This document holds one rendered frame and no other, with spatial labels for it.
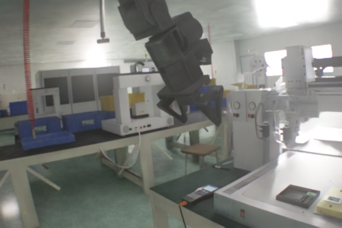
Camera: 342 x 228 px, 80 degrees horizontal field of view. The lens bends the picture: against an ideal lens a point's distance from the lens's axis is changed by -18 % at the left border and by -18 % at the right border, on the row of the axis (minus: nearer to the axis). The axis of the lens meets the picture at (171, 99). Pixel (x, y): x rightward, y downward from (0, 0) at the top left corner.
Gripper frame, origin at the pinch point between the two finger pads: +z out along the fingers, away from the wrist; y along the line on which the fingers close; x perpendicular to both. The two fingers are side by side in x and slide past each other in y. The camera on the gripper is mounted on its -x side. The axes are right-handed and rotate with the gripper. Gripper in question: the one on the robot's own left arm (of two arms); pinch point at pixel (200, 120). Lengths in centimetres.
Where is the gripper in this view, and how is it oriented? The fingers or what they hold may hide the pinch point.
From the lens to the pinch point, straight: 52.8
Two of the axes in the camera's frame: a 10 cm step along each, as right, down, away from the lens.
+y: -6.6, 0.0, 7.5
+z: 4.4, 8.1, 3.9
